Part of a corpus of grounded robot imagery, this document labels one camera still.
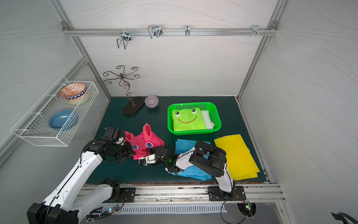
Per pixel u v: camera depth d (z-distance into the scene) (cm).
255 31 77
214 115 99
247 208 72
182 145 90
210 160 49
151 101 114
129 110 112
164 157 66
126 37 79
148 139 93
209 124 98
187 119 100
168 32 79
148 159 72
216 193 75
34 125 59
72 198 42
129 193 73
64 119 67
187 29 72
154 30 76
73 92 73
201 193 75
